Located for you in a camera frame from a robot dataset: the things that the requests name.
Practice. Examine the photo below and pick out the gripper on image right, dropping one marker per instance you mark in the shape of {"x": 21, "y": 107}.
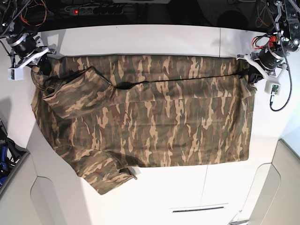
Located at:
{"x": 264, "y": 64}

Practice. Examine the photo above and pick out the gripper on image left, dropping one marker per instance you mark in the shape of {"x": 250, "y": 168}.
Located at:
{"x": 25, "y": 52}

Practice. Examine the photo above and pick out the camouflage T-shirt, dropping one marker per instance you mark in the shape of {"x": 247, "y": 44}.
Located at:
{"x": 105, "y": 114}

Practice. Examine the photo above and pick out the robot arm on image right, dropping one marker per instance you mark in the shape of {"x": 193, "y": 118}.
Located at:
{"x": 282, "y": 18}

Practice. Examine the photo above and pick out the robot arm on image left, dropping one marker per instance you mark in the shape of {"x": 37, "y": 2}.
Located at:
{"x": 13, "y": 21}

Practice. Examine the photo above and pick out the blue and black bin contents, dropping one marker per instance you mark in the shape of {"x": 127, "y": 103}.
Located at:
{"x": 11, "y": 157}

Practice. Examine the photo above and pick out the white camera box image right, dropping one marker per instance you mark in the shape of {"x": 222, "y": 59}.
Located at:
{"x": 272, "y": 87}

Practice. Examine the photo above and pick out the white camera box image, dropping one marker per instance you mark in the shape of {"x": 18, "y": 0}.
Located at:
{"x": 272, "y": 87}
{"x": 15, "y": 74}

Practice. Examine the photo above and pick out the white camera box image left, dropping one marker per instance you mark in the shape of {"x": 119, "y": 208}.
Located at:
{"x": 15, "y": 74}

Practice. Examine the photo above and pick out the grey cable loop background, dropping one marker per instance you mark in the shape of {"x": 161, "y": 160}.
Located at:
{"x": 261, "y": 19}

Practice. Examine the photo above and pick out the black power strip red switch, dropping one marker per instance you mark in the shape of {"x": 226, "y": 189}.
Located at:
{"x": 95, "y": 10}

